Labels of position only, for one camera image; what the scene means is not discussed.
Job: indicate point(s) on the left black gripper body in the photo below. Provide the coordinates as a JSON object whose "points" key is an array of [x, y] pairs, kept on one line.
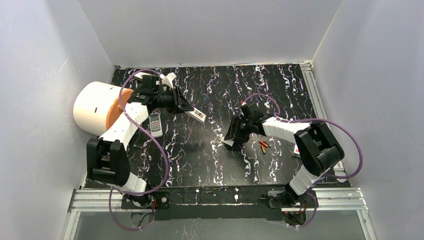
{"points": [[178, 99]]}

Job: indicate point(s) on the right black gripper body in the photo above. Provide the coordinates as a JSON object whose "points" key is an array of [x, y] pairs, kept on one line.
{"points": [[239, 127]]}

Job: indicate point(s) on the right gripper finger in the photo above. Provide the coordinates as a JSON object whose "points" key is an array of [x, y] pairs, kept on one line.
{"points": [[234, 127], [239, 139]]}

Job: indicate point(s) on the white slim remote control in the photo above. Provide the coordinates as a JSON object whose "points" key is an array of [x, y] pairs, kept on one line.
{"points": [[197, 115]]}

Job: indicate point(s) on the white battery cover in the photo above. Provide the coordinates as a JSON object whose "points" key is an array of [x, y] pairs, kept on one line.
{"points": [[228, 142]]}

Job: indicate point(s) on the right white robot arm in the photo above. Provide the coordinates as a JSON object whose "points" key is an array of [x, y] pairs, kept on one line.
{"points": [[318, 147]]}

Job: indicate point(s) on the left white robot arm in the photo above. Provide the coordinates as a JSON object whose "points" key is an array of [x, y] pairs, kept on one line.
{"points": [[106, 155]]}

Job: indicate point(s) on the white remote with dark buttons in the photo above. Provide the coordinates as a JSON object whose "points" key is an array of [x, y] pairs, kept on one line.
{"points": [[155, 124]]}

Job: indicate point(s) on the white flat remote red label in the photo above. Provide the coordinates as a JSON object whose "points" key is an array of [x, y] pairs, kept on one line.
{"points": [[296, 152]]}

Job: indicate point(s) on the orange battery upper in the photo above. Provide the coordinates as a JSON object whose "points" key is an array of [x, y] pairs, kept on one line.
{"points": [[265, 144]]}

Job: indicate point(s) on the orange battery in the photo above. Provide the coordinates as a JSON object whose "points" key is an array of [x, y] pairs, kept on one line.
{"points": [[263, 149], [265, 144]]}

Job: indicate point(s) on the orange battery lower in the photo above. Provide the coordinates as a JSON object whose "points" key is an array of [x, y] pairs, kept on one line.
{"points": [[263, 149]]}

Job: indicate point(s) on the small white clip object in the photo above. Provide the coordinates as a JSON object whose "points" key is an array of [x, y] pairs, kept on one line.
{"points": [[139, 76]]}

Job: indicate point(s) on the white drum orange lid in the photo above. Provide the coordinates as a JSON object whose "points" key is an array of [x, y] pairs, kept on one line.
{"points": [[97, 107]]}

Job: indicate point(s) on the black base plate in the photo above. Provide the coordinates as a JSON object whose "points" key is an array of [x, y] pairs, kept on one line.
{"points": [[221, 202]]}

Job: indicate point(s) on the aluminium frame rail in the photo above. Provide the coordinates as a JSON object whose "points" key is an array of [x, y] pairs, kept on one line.
{"points": [[327, 199]]}

